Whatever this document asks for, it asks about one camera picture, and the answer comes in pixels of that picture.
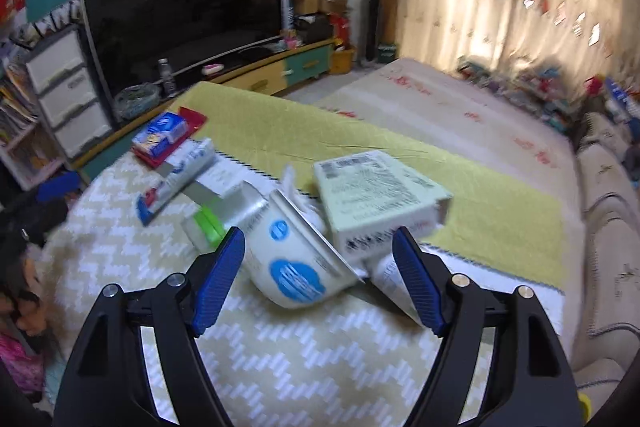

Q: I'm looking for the white plastic drawer unit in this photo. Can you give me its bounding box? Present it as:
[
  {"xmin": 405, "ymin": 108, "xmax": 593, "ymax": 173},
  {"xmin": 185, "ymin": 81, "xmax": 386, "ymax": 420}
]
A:
[{"xmin": 25, "ymin": 27, "xmax": 114, "ymax": 160}]

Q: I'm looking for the bookshelf with books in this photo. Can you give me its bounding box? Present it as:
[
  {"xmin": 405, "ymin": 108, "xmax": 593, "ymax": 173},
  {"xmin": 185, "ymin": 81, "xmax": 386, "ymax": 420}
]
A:
[{"xmin": 0, "ymin": 42, "xmax": 72, "ymax": 188}]

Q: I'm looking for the white tube bottle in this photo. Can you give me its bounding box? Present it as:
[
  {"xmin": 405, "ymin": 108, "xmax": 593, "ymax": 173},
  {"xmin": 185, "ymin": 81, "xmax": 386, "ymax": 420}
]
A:
[{"xmin": 375, "ymin": 254, "xmax": 428, "ymax": 327}]

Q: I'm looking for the curved black television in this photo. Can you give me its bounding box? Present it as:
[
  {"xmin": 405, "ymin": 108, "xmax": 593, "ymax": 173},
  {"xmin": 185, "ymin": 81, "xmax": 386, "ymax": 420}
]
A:
[{"xmin": 79, "ymin": 0, "xmax": 287, "ymax": 100}]

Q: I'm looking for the black box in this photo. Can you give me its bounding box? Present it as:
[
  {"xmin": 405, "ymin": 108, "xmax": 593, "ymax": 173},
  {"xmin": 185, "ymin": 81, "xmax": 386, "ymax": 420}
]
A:
[{"xmin": 295, "ymin": 14, "xmax": 334, "ymax": 43}]

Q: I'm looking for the yellow bucket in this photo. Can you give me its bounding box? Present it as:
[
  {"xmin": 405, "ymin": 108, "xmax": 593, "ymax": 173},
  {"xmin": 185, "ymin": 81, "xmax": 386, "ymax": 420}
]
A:
[{"xmin": 330, "ymin": 48, "xmax": 357, "ymax": 76}]

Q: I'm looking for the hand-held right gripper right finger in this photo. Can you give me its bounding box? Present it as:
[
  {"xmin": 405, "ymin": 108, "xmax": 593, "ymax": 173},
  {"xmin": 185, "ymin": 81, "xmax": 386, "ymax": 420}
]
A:
[{"xmin": 392, "ymin": 226, "xmax": 586, "ymax": 427}]

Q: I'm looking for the pale green carton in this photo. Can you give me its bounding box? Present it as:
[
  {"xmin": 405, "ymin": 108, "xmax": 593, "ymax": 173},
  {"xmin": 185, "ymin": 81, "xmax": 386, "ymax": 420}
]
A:
[{"xmin": 314, "ymin": 151, "xmax": 453, "ymax": 269}]

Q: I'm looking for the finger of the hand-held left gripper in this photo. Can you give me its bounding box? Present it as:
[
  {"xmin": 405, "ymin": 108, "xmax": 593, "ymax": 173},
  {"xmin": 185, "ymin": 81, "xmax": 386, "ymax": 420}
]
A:
[{"xmin": 37, "ymin": 171, "xmax": 82, "ymax": 204}]

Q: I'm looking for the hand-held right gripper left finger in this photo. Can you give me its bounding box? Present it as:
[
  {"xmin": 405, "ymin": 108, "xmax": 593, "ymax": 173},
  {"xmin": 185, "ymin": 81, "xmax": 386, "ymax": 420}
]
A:
[{"xmin": 52, "ymin": 226, "xmax": 246, "ymax": 427}]

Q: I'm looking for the white bowl blue label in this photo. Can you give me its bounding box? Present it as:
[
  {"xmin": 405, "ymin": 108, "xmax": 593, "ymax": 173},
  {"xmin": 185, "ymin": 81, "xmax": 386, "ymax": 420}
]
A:
[{"xmin": 248, "ymin": 189, "xmax": 368, "ymax": 310}]

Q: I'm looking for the beige sofa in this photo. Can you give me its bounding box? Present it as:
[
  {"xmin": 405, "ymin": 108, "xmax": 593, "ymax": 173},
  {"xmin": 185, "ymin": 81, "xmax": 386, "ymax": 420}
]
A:
[{"xmin": 570, "ymin": 112, "xmax": 640, "ymax": 403}]

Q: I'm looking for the white blue toothpaste box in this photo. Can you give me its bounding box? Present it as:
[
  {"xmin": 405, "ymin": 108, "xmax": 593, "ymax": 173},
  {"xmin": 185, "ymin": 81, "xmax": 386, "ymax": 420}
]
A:
[{"xmin": 136, "ymin": 138, "xmax": 217, "ymax": 227}]

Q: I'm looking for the person's pink clothing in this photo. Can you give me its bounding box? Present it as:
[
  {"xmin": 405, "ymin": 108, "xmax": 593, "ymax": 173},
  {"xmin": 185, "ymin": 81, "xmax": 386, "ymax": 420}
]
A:
[{"xmin": 0, "ymin": 332, "xmax": 47, "ymax": 399}]

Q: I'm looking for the glass bowl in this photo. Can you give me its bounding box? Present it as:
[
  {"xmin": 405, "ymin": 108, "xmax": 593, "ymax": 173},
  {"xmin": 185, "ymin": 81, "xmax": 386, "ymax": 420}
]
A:
[{"xmin": 114, "ymin": 83, "xmax": 161, "ymax": 120}]

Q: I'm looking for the black green carton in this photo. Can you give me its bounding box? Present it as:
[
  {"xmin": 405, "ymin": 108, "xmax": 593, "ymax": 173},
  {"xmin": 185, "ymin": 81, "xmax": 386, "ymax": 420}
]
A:
[{"xmin": 377, "ymin": 43, "xmax": 401, "ymax": 66}]

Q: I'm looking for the grey green carton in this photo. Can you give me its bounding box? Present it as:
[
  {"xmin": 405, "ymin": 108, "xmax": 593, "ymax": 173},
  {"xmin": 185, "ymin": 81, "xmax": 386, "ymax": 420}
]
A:
[{"xmin": 181, "ymin": 167, "xmax": 273, "ymax": 249}]

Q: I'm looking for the red flat box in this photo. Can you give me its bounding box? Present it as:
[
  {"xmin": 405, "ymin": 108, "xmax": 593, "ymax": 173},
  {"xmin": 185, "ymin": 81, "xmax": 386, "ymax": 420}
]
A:
[{"xmin": 132, "ymin": 106, "xmax": 209, "ymax": 168}]

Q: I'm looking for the black tower fan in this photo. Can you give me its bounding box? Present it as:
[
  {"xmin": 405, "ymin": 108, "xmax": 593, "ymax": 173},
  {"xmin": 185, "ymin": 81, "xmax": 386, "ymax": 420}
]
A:
[{"xmin": 363, "ymin": 0, "xmax": 384, "ymax": 64}]

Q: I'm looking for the person's left hand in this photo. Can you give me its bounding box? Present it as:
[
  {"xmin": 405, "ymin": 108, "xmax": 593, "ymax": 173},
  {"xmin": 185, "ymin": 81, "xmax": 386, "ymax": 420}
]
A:
[{"xmin": 0, "ymin": 257, "xmax": 52, "ymax": 339}]

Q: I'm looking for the beige floral mat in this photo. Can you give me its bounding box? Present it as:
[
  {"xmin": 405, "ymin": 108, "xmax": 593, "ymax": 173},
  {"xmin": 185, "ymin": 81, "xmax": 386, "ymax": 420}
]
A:
[{"xmin": 320, "ymin": 57, "xmax": 583, "ymax": 338}]

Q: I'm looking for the clear water bottle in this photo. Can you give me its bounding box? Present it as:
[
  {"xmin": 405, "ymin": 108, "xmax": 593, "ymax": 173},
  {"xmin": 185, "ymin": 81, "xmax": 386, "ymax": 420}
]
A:
[{"xmin": 157, "ymin": 58, "xmax": 176, "ymax": 98}]

